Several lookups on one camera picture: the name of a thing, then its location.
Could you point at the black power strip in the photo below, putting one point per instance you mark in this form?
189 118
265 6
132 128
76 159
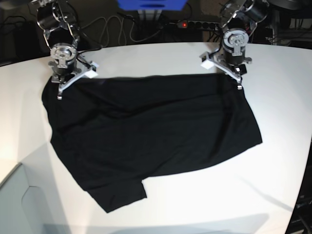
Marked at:
198 25

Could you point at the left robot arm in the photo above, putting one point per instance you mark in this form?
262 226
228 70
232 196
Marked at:
239 20

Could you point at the blue box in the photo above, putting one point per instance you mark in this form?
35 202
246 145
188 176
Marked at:
132 5

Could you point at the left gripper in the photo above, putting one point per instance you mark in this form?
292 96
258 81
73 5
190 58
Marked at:
233 66

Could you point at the black T-shirt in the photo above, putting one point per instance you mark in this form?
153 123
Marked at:
113 133

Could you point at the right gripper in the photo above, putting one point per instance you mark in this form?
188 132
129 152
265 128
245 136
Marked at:
64 77

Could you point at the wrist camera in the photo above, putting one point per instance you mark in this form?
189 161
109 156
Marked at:
205 61
92 71

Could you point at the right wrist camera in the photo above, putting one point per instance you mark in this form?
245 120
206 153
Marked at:
92 71

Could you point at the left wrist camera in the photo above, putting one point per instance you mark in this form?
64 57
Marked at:
205 61

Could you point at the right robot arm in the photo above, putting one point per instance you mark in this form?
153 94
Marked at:
59 22

